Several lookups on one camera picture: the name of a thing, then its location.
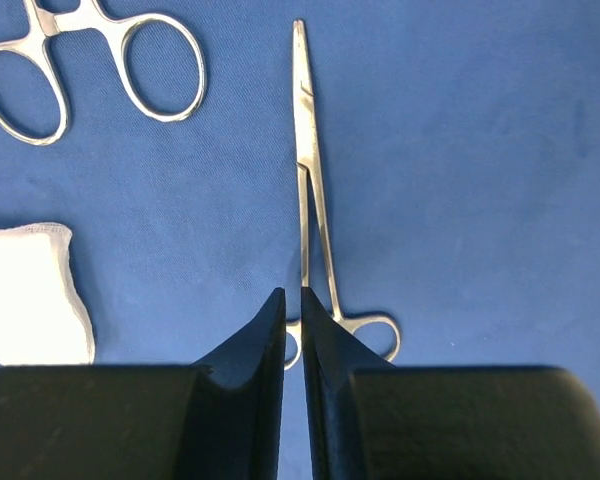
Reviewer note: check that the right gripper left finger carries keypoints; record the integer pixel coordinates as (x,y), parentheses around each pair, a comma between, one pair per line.
(216,418)

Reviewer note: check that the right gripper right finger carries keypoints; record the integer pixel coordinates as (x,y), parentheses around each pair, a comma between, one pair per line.
(369,419)

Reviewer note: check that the blue surgical drape cloth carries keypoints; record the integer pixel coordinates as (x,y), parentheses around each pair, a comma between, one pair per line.
(460,149)

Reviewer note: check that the white gauze pad rightmost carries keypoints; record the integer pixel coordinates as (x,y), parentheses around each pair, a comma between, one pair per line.
(43,320)

